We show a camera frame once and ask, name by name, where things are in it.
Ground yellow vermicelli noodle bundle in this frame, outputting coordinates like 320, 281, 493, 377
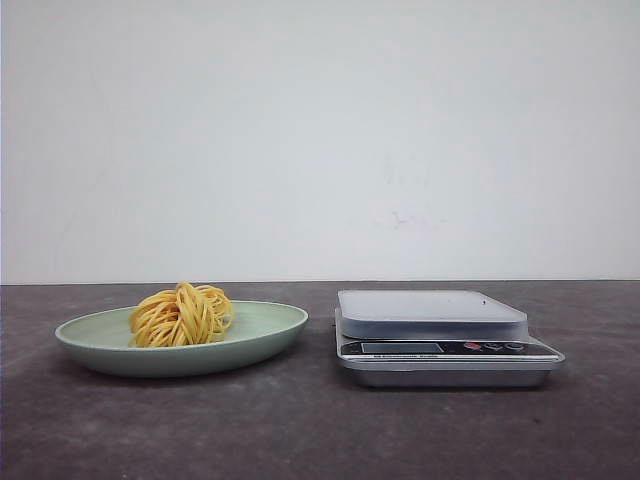
128, 282, 234, 348

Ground silver digital kitchen scale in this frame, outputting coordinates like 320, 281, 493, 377
335, 290, 565, 388

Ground light green plate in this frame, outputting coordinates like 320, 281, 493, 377
55, 300, 309, 378

